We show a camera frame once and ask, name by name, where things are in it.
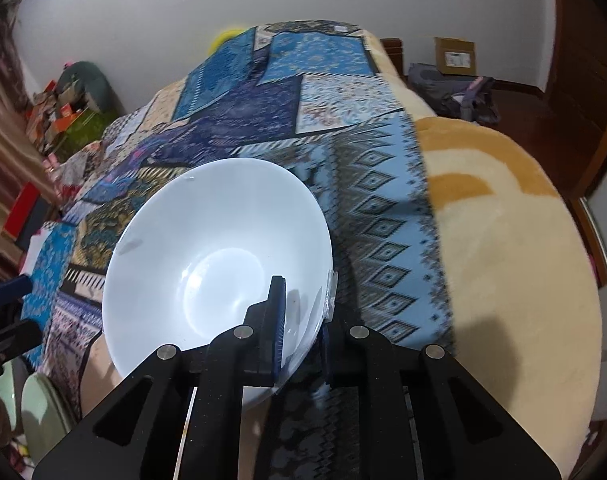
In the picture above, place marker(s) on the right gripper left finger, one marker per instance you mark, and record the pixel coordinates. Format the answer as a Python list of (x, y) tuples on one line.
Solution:
[(179, 413)]

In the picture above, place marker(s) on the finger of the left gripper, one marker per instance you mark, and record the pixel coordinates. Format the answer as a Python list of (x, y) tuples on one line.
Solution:
[(15, 289), (18, 338)]

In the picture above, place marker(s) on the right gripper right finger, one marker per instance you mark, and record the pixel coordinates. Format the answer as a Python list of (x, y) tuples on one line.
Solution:
[(361, 407)]

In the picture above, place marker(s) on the mint green plate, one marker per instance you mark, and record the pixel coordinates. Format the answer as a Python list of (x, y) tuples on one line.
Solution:
[(46, 417)]

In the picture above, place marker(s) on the white spotted bowl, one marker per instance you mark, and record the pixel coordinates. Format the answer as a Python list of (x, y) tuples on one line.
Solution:
[(204, 248)]

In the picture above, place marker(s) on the red box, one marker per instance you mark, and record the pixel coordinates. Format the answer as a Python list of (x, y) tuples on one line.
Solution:
[(20, 211)]

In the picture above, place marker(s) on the striped brown curtain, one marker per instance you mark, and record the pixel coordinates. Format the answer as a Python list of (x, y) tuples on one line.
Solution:
[(20, 162)]

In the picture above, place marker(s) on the green box of clutter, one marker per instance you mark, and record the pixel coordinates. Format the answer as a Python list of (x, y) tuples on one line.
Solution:
[(66, 117)]

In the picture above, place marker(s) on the beige fleece blanket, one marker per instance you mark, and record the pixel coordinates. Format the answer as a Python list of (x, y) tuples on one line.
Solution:
[(526, 317)]

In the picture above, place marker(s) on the grey green plush cushion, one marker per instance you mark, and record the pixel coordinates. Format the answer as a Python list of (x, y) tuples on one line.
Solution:
[(88, 82)]

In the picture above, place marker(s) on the patchwork bed cover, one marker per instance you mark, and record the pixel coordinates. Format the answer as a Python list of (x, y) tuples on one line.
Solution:
[(291, 151)]

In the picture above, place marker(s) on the dark backpack on floor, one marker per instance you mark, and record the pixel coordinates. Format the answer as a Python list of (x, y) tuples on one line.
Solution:
[(468, 98)]

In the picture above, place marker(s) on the wooden wardrobe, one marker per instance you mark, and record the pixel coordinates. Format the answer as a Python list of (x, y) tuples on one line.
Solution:
[(577, 91)]

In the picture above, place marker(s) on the cardboard box on floor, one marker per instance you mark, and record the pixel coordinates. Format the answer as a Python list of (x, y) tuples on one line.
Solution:
[(455, 56)]

